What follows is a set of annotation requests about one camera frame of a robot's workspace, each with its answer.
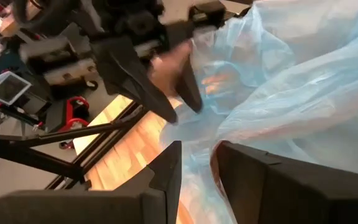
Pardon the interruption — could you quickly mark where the red cart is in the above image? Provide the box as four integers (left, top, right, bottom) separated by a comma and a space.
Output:
57, 95, 90, 151

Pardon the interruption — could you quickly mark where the white framed tablet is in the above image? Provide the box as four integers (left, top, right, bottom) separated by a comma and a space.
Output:
0, 70, 33, 106

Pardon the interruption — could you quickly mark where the blue bin liner bag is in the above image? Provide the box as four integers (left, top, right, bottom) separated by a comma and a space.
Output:
159, 0, 358, 224

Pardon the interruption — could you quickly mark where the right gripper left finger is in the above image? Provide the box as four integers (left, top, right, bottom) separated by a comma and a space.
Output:
0, 140, 183, 224

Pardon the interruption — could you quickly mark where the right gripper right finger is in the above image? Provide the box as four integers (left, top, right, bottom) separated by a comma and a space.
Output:
211, 140, 358, 224

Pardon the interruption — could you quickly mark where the black rig frame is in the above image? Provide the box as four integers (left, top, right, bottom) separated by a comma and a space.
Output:
0, 101, 150, 191

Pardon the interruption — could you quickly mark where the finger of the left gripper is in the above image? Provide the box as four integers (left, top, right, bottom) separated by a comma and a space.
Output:
174, 52, 203, 113
91, 35, 178, 124

